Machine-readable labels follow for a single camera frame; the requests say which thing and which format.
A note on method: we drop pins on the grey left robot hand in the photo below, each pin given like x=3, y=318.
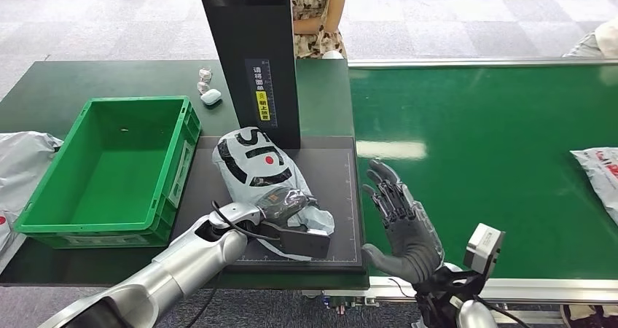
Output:
x=289, y=202

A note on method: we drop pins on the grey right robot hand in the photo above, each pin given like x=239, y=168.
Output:
x=410, y=239

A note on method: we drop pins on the white package with black print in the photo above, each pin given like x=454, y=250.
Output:
x=256, y=166

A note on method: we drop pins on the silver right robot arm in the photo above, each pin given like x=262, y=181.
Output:
x=475, y=316

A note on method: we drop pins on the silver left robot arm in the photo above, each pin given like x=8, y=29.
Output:
x=183, y=268

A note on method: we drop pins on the green conveyor belt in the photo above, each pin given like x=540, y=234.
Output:
x=483, y=123

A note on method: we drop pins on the black inbound scanner machine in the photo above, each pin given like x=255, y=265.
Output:
x=270, y=50

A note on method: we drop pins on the white package with red print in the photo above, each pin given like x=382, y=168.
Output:
x=603, y=176

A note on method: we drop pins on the white earbuds case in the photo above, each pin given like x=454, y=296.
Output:
x=211, y=97

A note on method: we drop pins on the crumpled clear plastic wrapper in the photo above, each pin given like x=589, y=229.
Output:
x=204, y=79

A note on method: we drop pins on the green plastic crate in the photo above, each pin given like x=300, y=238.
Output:
x=120, y=171

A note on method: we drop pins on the person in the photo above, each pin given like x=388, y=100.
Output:
x=596, y=43
x=314, y=21

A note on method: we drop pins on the dark green table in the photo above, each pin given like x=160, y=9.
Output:
x=58, y=84

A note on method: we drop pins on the grey mailer bag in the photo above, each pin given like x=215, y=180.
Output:
x=21, y=171

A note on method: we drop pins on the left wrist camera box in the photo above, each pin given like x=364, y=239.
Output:
x=304, y=243

